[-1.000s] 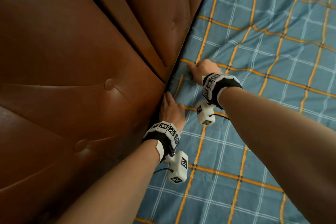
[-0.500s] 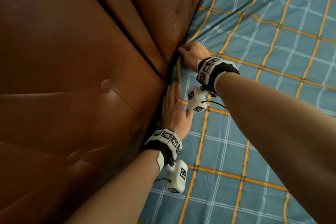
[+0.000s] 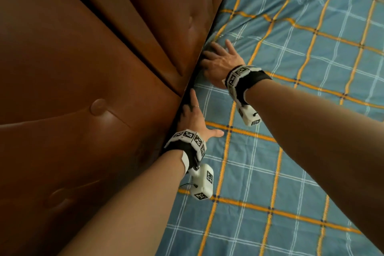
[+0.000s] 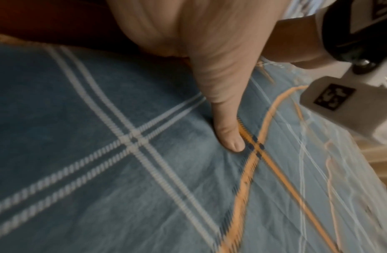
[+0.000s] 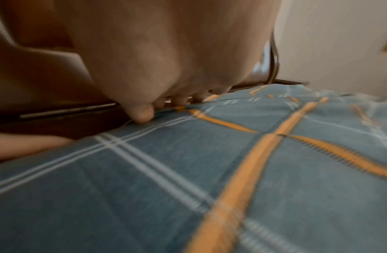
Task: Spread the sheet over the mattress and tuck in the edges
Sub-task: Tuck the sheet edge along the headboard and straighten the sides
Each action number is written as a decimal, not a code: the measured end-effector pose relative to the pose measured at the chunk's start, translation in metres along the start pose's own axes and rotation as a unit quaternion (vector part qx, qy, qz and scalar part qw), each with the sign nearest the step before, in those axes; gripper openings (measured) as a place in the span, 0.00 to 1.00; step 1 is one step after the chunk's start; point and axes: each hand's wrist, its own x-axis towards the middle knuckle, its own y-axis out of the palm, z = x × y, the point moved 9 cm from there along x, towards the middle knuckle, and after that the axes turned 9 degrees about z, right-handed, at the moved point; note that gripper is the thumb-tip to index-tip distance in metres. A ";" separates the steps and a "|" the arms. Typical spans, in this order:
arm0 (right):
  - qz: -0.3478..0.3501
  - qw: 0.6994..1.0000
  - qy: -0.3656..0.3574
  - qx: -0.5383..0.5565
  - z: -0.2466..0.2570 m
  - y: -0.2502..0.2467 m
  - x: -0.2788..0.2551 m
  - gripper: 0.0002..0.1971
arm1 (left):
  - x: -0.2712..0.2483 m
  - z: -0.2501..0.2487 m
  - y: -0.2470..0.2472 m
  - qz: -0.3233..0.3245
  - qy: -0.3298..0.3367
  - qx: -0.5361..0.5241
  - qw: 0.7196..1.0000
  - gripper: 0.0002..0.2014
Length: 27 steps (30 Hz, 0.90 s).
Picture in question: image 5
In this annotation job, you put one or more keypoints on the person's right hand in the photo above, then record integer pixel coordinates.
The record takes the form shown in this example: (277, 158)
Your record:
(168, 49)

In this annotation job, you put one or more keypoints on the blue plaid bed sheet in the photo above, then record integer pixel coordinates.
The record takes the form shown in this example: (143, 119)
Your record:
(149, 185)

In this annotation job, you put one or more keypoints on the pale patterned mattress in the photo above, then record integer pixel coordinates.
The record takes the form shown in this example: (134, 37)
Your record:
(24, 145)

